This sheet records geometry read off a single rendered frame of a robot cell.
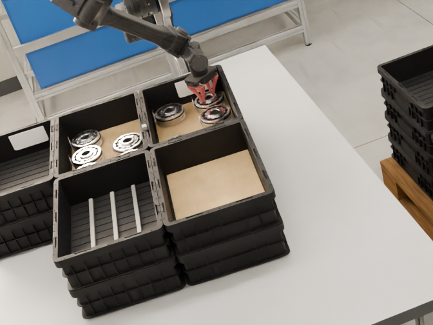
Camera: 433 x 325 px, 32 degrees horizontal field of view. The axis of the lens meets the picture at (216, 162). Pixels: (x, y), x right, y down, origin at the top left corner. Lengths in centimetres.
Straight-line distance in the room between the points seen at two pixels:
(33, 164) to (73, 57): 177
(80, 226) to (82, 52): 221
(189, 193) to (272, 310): 46
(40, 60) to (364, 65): 181
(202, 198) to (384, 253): 53
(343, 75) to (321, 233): 222
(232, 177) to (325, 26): 275
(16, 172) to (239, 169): 82
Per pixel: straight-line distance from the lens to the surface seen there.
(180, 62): 327
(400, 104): 296
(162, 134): 250
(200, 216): 192
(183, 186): 222
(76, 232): 221
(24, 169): 262
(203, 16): 437
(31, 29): 426
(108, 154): 250
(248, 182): 215
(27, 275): 238
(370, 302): 191
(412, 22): 469
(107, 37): 431
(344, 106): 397
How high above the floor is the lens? 208
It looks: 33 degrees down
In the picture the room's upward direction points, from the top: 18 degrees counter-clockwise
